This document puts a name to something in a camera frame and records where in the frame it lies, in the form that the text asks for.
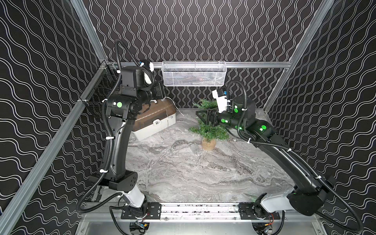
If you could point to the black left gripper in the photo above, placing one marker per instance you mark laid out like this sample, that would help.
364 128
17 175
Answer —
160 91

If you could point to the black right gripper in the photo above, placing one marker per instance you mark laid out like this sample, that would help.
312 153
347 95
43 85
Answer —
209 113

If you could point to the small green christmas tree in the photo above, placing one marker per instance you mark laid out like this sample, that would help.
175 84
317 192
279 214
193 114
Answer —
209 134

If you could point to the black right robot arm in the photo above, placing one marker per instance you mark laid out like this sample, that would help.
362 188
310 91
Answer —
311 189

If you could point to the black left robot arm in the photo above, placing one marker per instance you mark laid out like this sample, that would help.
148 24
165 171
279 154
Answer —
135 86

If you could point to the brown lid white storage box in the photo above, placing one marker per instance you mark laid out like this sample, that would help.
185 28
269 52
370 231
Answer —
156 117

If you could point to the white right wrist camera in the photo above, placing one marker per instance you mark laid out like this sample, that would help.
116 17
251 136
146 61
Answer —
220 95

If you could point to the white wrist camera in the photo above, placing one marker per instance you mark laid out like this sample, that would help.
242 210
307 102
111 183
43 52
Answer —
148 71
220 95

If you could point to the white wire mesh basket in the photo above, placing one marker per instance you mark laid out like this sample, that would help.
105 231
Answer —
194 73

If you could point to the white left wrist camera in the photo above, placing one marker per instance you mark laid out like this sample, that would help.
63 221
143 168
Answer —
148 71

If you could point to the black wire mesh basket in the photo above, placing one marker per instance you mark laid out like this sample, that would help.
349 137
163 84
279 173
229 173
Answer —
107 80

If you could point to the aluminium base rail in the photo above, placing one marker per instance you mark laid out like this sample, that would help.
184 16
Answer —
213 212

